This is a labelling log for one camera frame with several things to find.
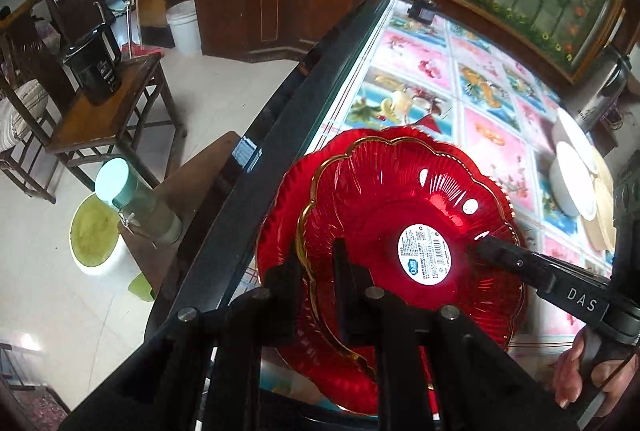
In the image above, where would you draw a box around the mint-lidded glass bottle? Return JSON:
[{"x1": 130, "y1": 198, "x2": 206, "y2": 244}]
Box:
[{"x1": 94, "y1": 158, "x2": 183, "y2": 246}]

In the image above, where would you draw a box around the dark patterned rug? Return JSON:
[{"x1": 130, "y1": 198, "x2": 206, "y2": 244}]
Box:
[{"x1": 0, "y1": 343, "x2": 71, "y2": 431}]

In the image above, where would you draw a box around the white round plate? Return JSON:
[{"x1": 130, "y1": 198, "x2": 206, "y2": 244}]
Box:
[{"x1": 549, "y1": 144, "x2": 598, "y2": 218}]

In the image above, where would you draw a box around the white plastic bucket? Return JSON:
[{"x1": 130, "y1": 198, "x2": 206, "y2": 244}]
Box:
[{"x1": 165, "y1": 0, "x2": 202, "y2": 57}]

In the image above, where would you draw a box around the small black device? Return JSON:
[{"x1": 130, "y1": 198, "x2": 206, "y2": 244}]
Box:
[{"x1": 406, "y1": 0, "x2": 437, "y2": 23}]

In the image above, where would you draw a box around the red gold-rimmed glass plate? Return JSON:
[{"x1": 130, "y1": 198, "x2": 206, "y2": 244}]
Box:
[{"x1": 296, "y1": 135, "x2": 528, "y2": 417}]

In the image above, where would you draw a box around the dark dining table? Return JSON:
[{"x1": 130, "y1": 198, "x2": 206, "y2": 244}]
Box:
[{"x1": 60, "y1": 0, "x2": 640, "y2": 431}]

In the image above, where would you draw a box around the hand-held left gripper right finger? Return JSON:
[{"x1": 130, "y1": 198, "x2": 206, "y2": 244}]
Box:
[{"x1": 331, "y1": 238, "x2": 581, "y2": 431}]

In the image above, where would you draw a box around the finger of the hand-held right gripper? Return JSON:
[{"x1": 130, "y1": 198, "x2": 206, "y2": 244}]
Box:
[{"x1": 472, "y1": 235, "x2": 613, "y2": 327}]

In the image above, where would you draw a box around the small green object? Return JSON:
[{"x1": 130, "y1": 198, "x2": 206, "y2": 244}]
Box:
[{"x1": 127, "y1": 272, "x2": 156, "y2": 302}]

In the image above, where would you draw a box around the stainless steel thermos jug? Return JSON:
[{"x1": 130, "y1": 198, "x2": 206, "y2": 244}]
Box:
[{"x1": 565, "y1": 46, "x2": 633, "y2": 134}]

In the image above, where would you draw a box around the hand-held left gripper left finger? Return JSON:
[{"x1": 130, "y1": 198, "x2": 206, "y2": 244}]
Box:
[{"x1": 59, "y1": 255, "x2": 305, "y2": 431}]

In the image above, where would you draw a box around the large red glass plate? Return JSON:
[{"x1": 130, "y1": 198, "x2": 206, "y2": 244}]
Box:
[{"x1": 255, "y1": 126, "x2": 451, "y2": 414}]

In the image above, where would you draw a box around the brown wooden cabinet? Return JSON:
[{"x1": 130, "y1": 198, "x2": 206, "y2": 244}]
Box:
[{"x1": 137, "y1": 0, "x2": 586, "y2": 84}]

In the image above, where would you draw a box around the black bucket with handle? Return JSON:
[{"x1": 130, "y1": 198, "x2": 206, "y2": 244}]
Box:
[{"x1": 62, "y1": 24, "x2": 123, "y2": 107}]

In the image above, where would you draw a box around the brown wooden stool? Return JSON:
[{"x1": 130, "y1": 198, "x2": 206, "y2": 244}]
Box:
[{"x1": 120, "y1": 131, "x2": 241, "y2": 307}]

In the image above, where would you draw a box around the green and white basin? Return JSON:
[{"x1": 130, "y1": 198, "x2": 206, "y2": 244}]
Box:
[{"x1": 69, "y1": 192, "x2": 132, "y2": 274}]

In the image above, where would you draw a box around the small wooden side table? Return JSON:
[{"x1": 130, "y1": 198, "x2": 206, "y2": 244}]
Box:
[{"x1": 47, "y1": 51, "x2": 186, "y2": 192}]

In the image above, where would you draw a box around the white bowl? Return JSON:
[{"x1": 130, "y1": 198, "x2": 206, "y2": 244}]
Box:
[{"x1": 551, "y1": 108, "x2": 598, "y2": 174}]

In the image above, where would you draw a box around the beige plate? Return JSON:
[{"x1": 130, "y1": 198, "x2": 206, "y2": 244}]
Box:
[{"x1": 580, "y1": 146, "x2": 617, "y2": 252}]

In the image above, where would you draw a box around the striped seat cushion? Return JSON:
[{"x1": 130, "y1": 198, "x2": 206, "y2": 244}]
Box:
[{"x1": 0, "y1": 78, "x2": 51, "y2": 152}]

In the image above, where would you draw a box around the wooden armchair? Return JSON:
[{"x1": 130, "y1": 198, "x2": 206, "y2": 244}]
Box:
[{"x1": 0, "y1": 0, "x2": 63, "y2": 204}]

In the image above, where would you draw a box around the person's right hand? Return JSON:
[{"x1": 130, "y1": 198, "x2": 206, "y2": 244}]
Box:
[{"x1": 552, "y1": 326, "x2": 640, "y2": 422}]

